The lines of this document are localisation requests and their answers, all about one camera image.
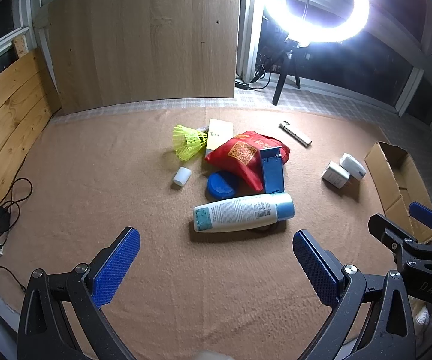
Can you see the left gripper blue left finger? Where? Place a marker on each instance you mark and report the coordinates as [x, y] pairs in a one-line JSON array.
[[109, 267]]

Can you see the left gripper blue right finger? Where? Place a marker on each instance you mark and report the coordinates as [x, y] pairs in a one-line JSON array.
[[321, 267]]

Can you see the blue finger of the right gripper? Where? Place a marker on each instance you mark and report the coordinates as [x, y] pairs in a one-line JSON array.
[[421, 213]]

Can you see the white tissue pack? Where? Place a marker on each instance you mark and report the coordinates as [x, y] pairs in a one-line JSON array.
[[352, 166]]

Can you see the white power adapter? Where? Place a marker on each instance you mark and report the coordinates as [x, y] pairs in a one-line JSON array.
[[335, 175]]

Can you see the white blue lotion bottle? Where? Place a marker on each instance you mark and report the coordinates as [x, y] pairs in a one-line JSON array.
[[243, 213]]

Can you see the small white cylinder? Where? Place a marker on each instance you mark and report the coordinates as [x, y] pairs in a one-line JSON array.
[[182, 176]]

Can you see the blue plastic phone stand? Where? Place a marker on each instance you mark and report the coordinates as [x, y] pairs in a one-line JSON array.
[[272, 170]]

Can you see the blue round lid case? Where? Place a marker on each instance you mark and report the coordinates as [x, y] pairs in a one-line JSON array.
[[223, 185]]

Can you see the red fabric bag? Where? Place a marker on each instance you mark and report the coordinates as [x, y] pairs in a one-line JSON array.
[[240, 156]]

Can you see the yellow plastic shuttlecock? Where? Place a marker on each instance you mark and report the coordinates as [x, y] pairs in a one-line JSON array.
[[188, 142]]

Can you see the yellow black card booklet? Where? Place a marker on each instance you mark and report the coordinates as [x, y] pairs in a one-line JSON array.
[[219, 133]]

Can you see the brown cardboard box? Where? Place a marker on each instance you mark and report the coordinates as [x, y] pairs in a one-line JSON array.
[[398, 183]]

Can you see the black power brick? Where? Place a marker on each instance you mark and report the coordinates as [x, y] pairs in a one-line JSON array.
[[5, 218]]

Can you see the patterned white lighter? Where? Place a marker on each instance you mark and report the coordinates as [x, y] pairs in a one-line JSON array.
[[291, 130]]

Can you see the pine wood plank panel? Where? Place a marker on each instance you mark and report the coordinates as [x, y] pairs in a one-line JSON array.
[[28, 99]]

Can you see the black power strip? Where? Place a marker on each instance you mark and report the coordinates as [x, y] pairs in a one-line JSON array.
[[241, 85]]

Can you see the black tripod stand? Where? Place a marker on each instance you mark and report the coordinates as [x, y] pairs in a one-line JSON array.
[[278, 50]]

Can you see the large light wood board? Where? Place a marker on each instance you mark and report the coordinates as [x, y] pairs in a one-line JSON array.
[[108, 52]]

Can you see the bright ring light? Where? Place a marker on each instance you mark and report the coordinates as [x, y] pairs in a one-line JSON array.
[[293, 17]]

